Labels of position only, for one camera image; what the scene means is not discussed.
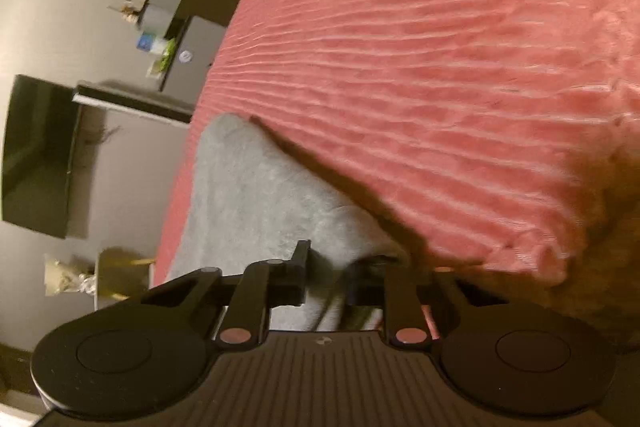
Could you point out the white plastic bag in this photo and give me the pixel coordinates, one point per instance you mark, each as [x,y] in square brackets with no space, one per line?
[60,277]

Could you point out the grey drawer cabinet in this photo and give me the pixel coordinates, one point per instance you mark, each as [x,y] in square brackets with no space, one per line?
[196,48]

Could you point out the grey wall shelf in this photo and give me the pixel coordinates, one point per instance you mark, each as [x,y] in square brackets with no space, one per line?
[122,98]

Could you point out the black wall television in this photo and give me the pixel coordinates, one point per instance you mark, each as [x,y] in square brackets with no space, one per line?
[38,151]

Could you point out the blue white box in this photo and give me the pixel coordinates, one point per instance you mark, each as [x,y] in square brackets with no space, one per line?
[147,43]

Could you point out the green small plant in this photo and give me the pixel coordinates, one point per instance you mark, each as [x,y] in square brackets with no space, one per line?
[160,65]

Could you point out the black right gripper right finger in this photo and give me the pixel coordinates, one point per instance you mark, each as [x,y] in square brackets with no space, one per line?
[389,286]

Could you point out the grey sweatpants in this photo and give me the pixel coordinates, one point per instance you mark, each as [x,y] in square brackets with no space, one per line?
[252,202]

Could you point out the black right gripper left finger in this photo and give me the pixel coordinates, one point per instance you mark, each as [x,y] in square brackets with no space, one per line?
[249,298]

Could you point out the pink ribbed bed blanket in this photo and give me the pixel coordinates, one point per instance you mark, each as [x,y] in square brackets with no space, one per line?
[499,138]

